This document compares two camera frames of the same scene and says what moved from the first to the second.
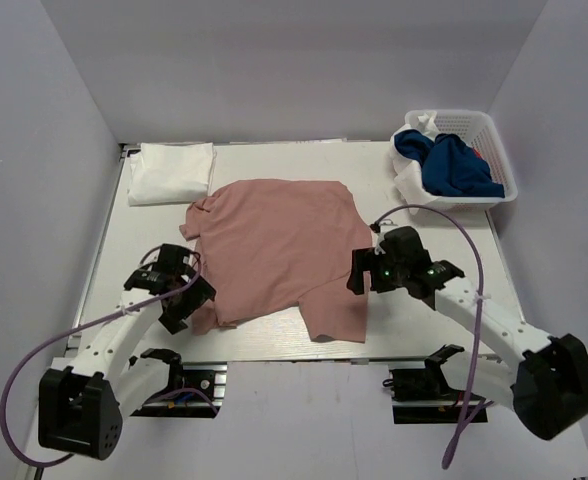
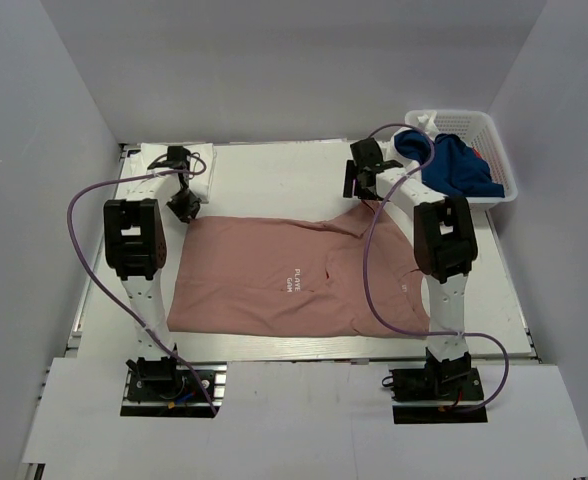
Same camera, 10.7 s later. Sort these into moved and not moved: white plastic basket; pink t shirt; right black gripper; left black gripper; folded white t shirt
Moved: pink t shirt; left black gripper; right black gripper
Not moved: folded white t shirt; white plastic basket
